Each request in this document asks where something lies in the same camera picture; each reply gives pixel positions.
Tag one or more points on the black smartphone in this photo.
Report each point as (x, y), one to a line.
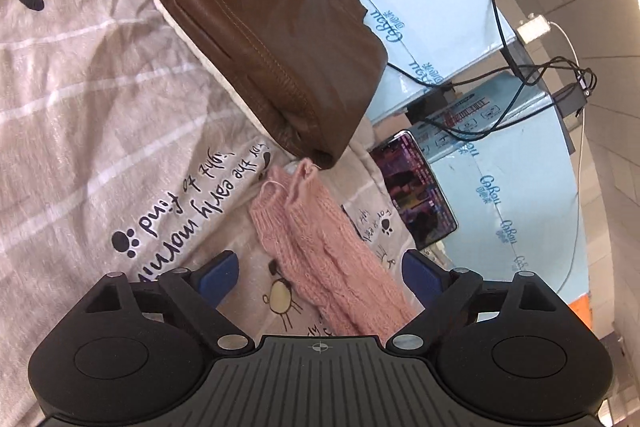
(414, 189)

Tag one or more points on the orange printed sheet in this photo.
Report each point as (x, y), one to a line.
(582, 308)

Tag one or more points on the grey striped cartoon bedsheet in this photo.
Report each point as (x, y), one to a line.
(124, 150)

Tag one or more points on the black power adapter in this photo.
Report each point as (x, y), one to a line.
(571, 99)

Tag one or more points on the white power adapter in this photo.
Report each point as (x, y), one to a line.
(533, 28)

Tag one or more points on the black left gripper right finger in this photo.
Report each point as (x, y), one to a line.
(502, 349)

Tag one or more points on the large blue tissue box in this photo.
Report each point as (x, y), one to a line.
(500, 156)

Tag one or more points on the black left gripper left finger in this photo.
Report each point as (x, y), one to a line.
(135, 350)

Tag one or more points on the pink knitted sweater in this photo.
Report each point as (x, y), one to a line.
(318, 251)

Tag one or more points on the brown leather jacket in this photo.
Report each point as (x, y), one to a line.
(306, 69)

